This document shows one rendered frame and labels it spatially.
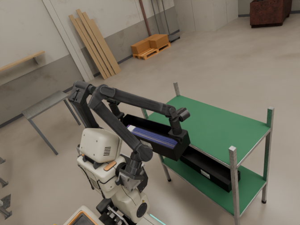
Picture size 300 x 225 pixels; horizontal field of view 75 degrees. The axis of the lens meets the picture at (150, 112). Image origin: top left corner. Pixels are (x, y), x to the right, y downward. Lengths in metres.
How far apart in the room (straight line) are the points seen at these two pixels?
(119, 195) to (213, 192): 0.89
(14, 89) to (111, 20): 3.24
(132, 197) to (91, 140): 0.48
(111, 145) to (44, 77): 5.01
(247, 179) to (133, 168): 1.20
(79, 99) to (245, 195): 1.48
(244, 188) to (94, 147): 1.32
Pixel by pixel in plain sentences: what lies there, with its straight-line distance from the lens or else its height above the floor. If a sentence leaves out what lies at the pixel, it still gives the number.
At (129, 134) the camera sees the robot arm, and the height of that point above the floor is 1.37.
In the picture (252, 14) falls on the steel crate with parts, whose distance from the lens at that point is 6.56.
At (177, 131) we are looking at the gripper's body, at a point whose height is 1.22.
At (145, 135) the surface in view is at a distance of 1.45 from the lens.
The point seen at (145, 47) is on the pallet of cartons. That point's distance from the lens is 6.57.
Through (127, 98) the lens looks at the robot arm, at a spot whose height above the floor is 1.52.
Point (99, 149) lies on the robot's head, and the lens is 1.05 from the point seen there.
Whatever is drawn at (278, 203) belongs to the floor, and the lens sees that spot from 2.30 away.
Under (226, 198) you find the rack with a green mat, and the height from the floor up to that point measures 0.35.
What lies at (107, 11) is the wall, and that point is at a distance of 6.49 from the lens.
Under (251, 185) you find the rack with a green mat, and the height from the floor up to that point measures 0.35.
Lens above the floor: 1.97
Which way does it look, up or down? 33 degrees down
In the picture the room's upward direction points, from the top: 19 degrees counter-clockwise
